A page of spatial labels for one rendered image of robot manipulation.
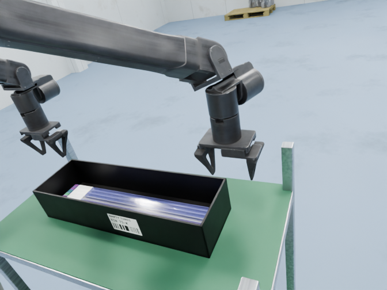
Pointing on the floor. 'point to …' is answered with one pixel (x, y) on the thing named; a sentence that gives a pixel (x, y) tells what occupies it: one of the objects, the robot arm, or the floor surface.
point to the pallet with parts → (266, 6)
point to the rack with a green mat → (95, 263)
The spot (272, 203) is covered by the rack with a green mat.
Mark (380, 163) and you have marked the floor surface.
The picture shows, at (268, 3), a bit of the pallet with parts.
